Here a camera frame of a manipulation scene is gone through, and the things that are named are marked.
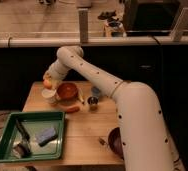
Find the white paper cup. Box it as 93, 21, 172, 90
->
41, 88, 57, 105

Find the orange bowl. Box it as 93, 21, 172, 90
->
57, 82, 78, 100

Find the knife beside bowl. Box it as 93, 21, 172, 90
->
78, 88, 85, 105

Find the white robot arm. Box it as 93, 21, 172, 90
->
47, 46, 176, 171

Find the wooden table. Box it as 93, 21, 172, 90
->
6, 80, 125, 167

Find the black monitor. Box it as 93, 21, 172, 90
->
123, 0, 180, 31

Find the green plastic tray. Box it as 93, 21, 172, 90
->
0, 111, 65, 163

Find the small metal cup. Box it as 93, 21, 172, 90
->
87, 96, 98, 111

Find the orange carrot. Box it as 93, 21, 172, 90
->
64, 106, 80, 113

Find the blue sponge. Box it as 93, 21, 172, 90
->
35, 127, 58, 146

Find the purple bowl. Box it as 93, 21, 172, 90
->
108, 127, 123, 159

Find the yellow red apple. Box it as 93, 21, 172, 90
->
43, 79, 52, 89

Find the black dish brush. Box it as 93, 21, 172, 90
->
12, 120, 31, 158

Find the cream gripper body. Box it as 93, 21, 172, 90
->
43, 72, 61, 90

